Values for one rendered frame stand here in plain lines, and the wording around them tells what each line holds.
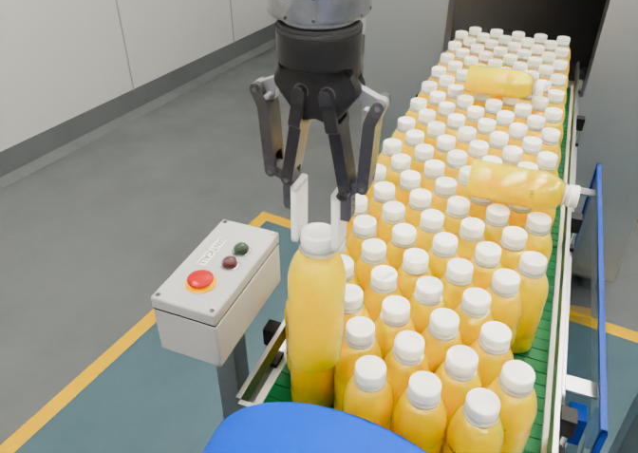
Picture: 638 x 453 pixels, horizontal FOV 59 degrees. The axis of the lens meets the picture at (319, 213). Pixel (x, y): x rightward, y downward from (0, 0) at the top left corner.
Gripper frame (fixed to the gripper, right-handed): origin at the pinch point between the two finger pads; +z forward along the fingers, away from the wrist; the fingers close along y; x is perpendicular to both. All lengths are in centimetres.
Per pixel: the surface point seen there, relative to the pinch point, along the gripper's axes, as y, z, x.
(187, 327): -18.8, 22.6, -1.2
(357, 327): 3.2, 21.0, 5.8
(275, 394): -9.0, 38.9, 4.5
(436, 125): 0, 21, 70
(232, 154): -141, 129, 215
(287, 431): 5.7, 6.1, -21.2
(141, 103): -230, 124, 250
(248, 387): -10.2, 31.3, -1.2
